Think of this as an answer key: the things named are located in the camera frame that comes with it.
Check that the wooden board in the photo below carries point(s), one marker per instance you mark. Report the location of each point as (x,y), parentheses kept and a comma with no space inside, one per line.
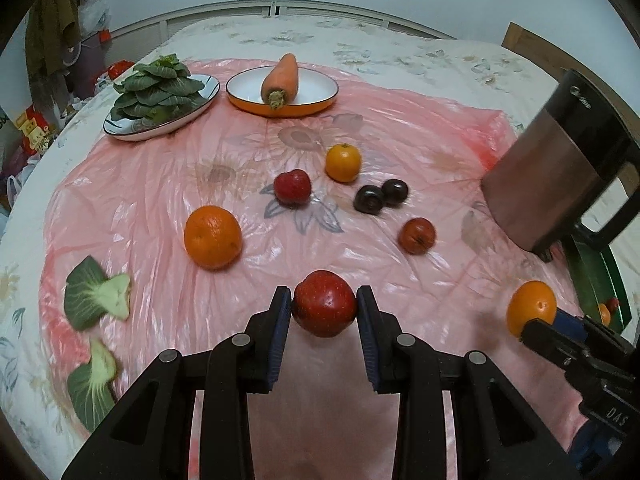
(525,42)

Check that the small orange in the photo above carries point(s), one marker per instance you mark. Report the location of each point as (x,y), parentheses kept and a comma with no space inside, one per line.
(604,315)
(343,162)

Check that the small red apple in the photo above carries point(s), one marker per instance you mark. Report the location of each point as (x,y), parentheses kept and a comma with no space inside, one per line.
(292,187)
(613,304)
(417,235)

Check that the large orange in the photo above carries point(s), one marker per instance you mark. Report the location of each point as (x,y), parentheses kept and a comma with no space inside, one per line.
(212,236)

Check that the brown jacket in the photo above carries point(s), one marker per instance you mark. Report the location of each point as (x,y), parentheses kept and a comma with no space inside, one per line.
(50,25)

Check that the red yellow box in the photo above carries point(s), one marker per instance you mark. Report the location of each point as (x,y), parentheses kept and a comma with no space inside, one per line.
(32,130)

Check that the green tray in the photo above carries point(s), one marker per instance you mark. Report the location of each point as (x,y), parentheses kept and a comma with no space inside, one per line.
(590,280)

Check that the cut bok choy piece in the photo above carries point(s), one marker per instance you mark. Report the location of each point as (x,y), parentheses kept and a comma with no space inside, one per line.
(90,395)
(87,290)

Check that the dark plum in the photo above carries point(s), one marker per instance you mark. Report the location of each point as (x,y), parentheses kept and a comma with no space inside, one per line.
(368,198)
(396,191)

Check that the white bed rail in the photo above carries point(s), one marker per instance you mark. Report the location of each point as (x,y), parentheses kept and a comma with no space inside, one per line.
(225,12)

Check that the clear plastic bags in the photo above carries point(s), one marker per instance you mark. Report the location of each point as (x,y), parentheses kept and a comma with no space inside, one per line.
(95,10)

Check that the carrot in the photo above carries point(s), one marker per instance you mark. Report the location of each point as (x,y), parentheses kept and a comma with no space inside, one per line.
(281,77)

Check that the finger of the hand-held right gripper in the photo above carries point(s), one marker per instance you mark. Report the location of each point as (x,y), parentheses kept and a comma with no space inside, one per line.
(570,321)
(550,342)

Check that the purple bin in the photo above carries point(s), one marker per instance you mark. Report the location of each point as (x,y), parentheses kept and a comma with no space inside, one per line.
(90,65)

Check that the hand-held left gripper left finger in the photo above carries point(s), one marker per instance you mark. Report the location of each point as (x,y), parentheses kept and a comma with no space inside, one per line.
(282,320)

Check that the pile of bok choy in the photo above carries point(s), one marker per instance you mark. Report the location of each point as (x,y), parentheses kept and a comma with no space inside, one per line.
(155,90)

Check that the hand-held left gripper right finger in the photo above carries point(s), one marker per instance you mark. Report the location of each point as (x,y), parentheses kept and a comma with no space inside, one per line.
(365,320)

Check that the orange-rimmed white plate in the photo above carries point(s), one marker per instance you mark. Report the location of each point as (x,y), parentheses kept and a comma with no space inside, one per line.
(315,87)

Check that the white dark-rimmed plate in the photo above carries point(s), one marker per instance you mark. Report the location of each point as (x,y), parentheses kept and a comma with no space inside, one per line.
(150,132)

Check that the large red apple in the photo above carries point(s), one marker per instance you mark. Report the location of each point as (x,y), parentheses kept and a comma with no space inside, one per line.
(324,302)

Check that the pink plastic sheet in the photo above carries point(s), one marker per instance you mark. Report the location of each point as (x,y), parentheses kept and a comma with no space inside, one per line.
(150,180)

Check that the medium orange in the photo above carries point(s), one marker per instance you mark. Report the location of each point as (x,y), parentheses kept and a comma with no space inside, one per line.
(527,305)

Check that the floral bedsheet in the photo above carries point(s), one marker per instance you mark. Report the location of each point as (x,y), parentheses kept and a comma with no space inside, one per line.
(400,45)

